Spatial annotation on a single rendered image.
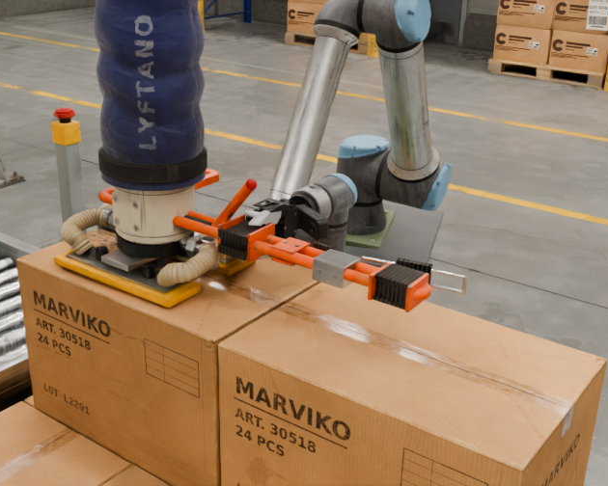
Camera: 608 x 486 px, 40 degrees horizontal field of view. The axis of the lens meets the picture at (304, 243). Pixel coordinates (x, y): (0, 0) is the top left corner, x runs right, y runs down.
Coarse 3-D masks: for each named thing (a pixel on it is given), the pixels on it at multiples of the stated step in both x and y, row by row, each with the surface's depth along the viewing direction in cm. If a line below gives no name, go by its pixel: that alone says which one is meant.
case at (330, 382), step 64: (320, 320) 164; (384, 320) 164; (448, 320) 165; (256, 384) 152; (320, 384) 142; (384, 384) 143; (448, 384) 143; (512, 384) 144; (576, 384) 144; (256, 448) 157; (320, 448) 147; (384, 448) 138; (448, 448) 130; (512, 448) 127; (576, 448) 149
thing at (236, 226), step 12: (240, 216) 170; (228, 228) 167; (240, 228) 167; (252, 228) 168; (264, 228) 165; (228, 240) 165; (240, 240) 162; (252, 240) 162; (264, 240) 166; (228, 252) 165; (240, 252) 163; (252, 252) 163
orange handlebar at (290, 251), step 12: (204, 180) 197; (216, 180) 201; (108, 192) 187; (180, 216) 174; (192, 216) 176; (204, 216) 174; (192, 228) 171; (204, 228) 169; (216, 228) 169; (276, 240) 165; (288, 240) 163; (300, 240) 163; (264, 252) 162; (276, 252) 160; (288, 252) 158; (300, 252) 162; (312, 252) 160; (288, 264) 159; (300, 264) 158; (312, 264) 156; (360, 264) 155; (348, 276) 152; (360, 276) 151; (420, 288) 147; (420, 300) 146
